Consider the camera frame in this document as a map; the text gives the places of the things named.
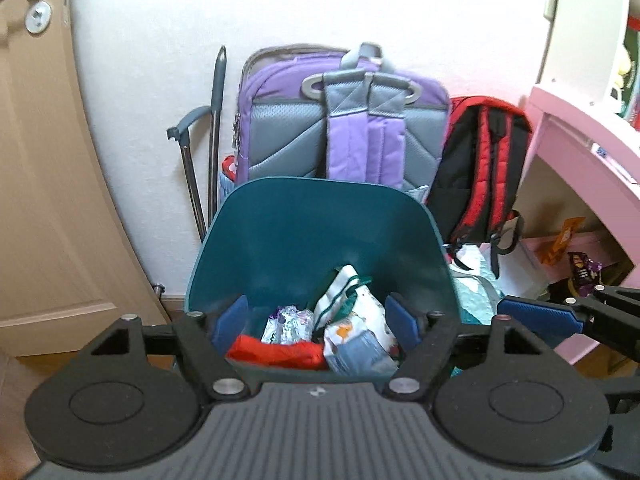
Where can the narrow wall plate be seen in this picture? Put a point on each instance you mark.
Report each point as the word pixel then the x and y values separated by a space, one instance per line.
pixel 550 5

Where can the white green printed bag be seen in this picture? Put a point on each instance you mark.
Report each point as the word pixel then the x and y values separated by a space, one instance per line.
pixel 345 292

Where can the white shelf unit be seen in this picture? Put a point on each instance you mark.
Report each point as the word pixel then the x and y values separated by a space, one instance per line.
pixel 585 10

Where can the blue white wrapper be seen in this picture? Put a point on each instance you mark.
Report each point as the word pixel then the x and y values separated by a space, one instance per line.
pixel 360 355

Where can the zigzag quilted blanket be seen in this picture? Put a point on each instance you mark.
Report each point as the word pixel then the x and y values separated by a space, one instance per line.
pixel 475 300

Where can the teal plastic bin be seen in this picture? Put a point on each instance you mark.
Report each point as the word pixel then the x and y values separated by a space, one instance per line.
pixel 300 230

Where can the orange snack packet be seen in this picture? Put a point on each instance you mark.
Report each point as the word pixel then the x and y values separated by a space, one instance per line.
pixel 562 240

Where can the red black backpack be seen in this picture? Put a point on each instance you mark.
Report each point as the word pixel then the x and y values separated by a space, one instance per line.
pixel 475 160

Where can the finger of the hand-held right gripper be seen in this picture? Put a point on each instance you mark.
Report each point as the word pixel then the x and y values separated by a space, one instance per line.
pixel 540 315

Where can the dark grey stick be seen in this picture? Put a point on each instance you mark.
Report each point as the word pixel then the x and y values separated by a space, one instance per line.
pixel 220 90

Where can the round silver door lock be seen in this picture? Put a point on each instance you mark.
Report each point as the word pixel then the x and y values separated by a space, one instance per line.
pixel 38 17

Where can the silver printed wrapper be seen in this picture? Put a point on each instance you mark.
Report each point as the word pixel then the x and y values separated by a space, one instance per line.
pixel 287 325

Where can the red plastic bag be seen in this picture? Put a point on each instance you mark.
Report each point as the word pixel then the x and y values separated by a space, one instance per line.
pixel 275 352

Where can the yellow plush toy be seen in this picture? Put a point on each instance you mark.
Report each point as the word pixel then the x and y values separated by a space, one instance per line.
pixel 625 60

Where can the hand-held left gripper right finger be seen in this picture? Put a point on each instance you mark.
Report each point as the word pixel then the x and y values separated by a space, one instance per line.
pixel 402 322

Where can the purple grey backpack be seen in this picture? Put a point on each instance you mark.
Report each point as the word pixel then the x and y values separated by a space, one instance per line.
pixel 280 110

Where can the purple snack packet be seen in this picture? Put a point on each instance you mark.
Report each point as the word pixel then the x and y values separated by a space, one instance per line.
pixel 582 272

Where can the pink desk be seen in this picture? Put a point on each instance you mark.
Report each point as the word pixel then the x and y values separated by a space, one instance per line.
pixel 570 160

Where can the beige wooden door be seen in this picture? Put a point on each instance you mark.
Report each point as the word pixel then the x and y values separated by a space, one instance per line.
pixel 50 185

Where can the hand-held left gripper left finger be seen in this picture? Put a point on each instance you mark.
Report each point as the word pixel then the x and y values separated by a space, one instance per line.
pixel 232 322

